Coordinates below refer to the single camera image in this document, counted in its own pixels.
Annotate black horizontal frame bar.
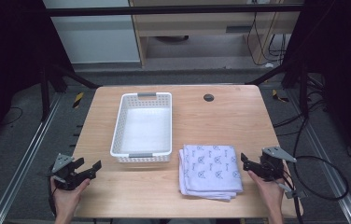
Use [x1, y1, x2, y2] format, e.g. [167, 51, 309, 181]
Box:
[44, 4, 304, 17]

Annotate light wooden desk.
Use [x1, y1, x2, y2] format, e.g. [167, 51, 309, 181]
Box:
[129, 0, 302, 68]

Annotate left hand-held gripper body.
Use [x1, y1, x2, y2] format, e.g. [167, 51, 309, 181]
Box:
[50, 152, 86, 191]

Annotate thin black floor cable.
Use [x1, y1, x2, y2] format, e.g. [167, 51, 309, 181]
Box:
[1, 106, 24, 126]

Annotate black looped cable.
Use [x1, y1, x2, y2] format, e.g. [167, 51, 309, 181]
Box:
[290, 115, 350, 224]

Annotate white cabinet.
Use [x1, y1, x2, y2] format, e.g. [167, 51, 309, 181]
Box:
[42, 0, 142, 65]

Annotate hanging black desk cables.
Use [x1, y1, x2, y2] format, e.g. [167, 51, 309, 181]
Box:
[246, 11, 288, 68]

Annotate black curtain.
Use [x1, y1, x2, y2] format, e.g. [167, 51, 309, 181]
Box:
[0, 0, 74, 153]
[281, 0, 351, 171]

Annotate yellow black floor tape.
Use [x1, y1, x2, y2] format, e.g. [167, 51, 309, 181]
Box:
[72, 91, 85, 109]
[271, 89, 290, 104]

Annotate person's right hand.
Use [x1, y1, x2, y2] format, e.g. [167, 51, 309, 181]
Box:
[247, 170, 286, 217]

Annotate black metal stand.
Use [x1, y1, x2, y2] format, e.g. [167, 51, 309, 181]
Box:
[39, 63, 102, 123]
[246, 62, 310, 119]

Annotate person's left hand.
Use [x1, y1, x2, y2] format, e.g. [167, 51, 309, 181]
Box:
[50, 177, 91, 217]

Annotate white plastic basket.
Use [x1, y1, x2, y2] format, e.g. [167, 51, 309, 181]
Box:
[109, 91, 174, 164]

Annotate black floor cables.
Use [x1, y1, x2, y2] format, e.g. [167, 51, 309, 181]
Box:
[272, 74, 331, 138]

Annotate metal floor rail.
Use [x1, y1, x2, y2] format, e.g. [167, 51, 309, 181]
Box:
[288, 89, 351, 224]
[0, 92, 64, 224]

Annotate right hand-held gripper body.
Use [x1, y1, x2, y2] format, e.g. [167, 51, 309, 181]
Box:
[259, 147, 306, 200]

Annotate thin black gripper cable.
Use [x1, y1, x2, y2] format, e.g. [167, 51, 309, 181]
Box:
[48, 178, 57, 217]

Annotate folded light purple printed cloth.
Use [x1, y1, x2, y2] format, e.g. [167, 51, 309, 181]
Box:
[177, 144, 244, 202]

